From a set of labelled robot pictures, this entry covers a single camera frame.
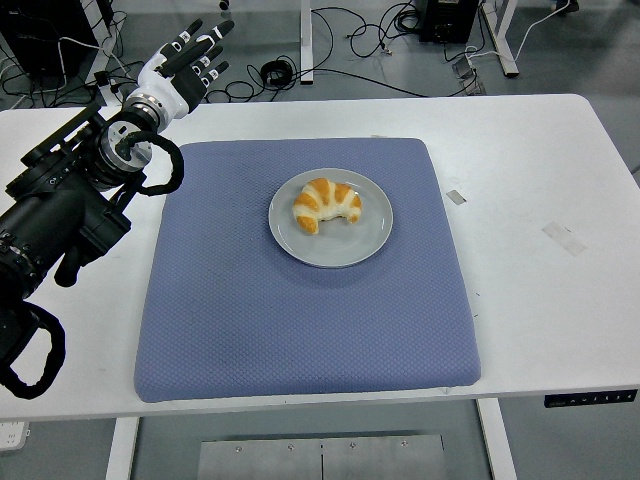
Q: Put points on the black power adapter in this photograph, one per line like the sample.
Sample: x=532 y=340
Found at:
x=102 y=78

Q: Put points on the grey foot pedal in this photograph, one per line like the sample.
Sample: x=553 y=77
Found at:
x=470 y=85

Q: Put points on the white slanted desk leg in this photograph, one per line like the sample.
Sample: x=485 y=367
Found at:
x=102 y=45

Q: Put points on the large black computer case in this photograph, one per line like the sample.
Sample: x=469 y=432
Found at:
x=40 y=30

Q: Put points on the white table leg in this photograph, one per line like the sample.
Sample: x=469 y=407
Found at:
x=121 y=450
x=497 y=445

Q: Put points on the large clear tape piece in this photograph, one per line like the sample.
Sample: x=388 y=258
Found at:
x=564 y=239

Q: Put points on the small clear tape piece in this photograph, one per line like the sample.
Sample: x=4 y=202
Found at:
x=456 y=197

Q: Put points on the white power strip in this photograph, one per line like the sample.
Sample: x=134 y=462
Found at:
x=12 y=436

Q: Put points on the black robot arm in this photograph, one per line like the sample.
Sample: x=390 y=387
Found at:
x=50 y=210

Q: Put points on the grey round plate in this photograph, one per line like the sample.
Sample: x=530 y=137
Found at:
x=350 y=245

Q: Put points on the black caster wheel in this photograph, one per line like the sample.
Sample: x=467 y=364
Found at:
x=224 y=4

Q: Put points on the croissant bread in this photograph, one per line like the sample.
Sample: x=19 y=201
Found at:
x=325 y=197

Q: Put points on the black table control panel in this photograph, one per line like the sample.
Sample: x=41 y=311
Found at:
x=590 y=399

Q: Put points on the grey metal plate with screws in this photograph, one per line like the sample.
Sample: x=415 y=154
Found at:
x=320 y=457

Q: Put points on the white desk leg with foot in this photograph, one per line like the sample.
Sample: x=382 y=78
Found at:
x=507 y=45

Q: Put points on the person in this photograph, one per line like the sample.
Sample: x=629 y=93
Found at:
x=567 y=6

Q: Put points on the small black equipment box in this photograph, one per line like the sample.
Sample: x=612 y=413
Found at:
x=450 y=20

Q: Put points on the blue quilted mat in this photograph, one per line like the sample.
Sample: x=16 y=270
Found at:
x=250 y=325

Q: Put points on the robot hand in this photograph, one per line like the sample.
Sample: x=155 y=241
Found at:
x=170 y=97

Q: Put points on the white straight desk leg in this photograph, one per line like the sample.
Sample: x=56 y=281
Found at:
x=306 y=40

